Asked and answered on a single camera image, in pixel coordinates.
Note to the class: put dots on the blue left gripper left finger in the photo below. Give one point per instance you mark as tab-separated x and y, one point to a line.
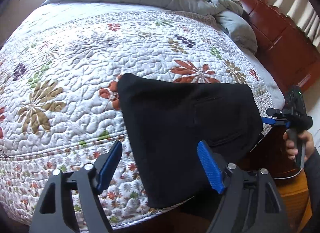
106	165

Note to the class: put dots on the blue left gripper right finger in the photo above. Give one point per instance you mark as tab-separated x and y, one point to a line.
213	165

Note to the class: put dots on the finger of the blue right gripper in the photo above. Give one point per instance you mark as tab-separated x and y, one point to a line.
267	120

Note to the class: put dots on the black pants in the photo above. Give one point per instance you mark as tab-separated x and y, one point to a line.
165	121

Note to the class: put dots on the dark red wooden headboard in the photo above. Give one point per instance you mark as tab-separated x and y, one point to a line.
283	49

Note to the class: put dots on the wooden nightstand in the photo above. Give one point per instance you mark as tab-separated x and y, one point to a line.
290	181

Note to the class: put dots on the grey pillow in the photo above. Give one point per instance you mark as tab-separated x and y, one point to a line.
238	29

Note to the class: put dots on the floral quilted bedspread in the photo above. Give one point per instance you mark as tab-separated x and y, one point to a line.
59	100

